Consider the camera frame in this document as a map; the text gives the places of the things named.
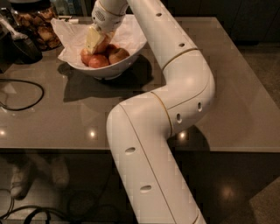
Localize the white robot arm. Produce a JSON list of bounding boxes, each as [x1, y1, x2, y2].
[[92, 0, 215, 224]]

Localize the red apple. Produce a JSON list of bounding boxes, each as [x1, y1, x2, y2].
[[80, 48, 93, 66], [88, 54, 109, 68], [108, 48, 130, 64], [94, 32, 115, 53], [104, 44, 118, 57]]

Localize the white shoe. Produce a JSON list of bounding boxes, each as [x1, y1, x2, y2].
[[10, 163, 32, 200], [51, 157, 70, 189]]

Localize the white ceramic bowl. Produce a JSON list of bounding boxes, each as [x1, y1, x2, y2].
[[66, 14, 149, 81]]

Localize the white paper liner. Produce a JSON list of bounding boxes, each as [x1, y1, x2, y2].
[[51, 15, 147, 71]]

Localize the right white shoe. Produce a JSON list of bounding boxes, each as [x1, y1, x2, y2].
[[51, 157, 70, 189]]

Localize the glass jar of snacks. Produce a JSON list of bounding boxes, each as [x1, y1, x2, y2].
[[9, 0, 60, 51]]

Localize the black cable on table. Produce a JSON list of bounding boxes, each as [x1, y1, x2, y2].
[[0, 78, 46, 112]]

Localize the left white shoe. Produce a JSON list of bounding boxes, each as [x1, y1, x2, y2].
[[10, 163, 32, 200]]

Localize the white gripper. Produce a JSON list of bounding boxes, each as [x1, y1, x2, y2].
[[85, 0, 129, 53]]

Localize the black round appliance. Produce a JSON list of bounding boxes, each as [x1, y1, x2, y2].
[[0, 8, 42, 64]]

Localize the black floor cables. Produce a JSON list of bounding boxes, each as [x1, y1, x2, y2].
[[0, 154, 122, 224]]

